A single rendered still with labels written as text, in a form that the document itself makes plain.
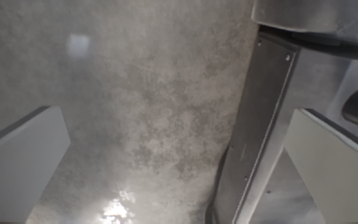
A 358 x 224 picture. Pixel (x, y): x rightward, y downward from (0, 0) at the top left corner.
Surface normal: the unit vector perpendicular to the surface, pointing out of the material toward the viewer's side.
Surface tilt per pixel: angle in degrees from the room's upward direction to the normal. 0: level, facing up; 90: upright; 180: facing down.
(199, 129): 0
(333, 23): 31
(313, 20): 43
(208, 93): 0
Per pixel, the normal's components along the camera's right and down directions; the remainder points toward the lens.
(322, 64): -0.64, 0.34
